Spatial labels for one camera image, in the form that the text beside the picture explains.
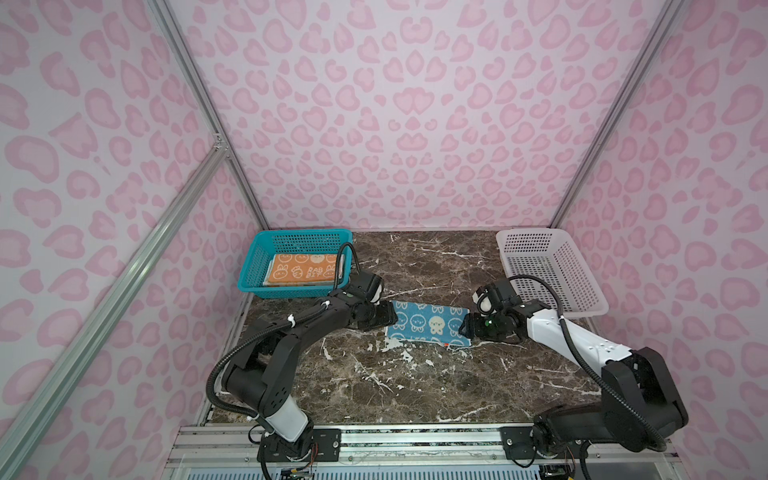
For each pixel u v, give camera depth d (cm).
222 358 41
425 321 94
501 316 67
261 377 45
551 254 110
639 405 42
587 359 49
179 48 73
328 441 74
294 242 121
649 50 74
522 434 75
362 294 72
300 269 104
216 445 75
